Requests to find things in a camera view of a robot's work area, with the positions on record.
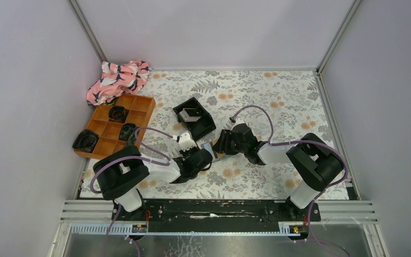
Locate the dark rolled belt upper compartment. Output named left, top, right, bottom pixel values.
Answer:
left=108, top=105, right=130, bottom=123

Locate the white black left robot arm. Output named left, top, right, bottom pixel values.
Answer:
left=89, top=146, right=213, bottom=220

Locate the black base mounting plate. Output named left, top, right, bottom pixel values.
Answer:
left=111, top=199, right=321, bottom=233

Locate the pink navy patterned cloth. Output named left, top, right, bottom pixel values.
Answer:
left=86, top=60, right=150, bottom=107

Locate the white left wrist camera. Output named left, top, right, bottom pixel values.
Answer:
left=172, top=131, right=197, bottom=151

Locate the dark rolled belt right compartment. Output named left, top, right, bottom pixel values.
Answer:
left=118, top=123, right=139, bottom=145

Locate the silver card in tray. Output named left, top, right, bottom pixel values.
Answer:
left=179, top=108, right=202, bottom=123

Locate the dark rolled belt outside tray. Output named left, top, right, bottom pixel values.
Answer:
left=72, top=129, right=99, bottom=153

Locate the floral patterned table mat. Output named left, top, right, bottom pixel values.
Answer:
left=79, top=70, right=351, bottom=201

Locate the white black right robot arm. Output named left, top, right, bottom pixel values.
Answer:
left=212, top=123, right=348, bottom=221

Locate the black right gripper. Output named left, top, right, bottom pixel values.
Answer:
left=212, top=129, right=247, bottom=156

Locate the black plastic card tray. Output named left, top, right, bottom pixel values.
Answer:
left=172, top=97, right=216, bottom=141

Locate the dark rolled belt compartment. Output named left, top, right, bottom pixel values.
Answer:
left=108, top=105, right=130, bottom=123
left=118, top=123, right=139, bottom=145

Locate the orange compartment organizer tray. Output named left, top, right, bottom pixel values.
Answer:
left=73, top=94, right=155, bottom=160

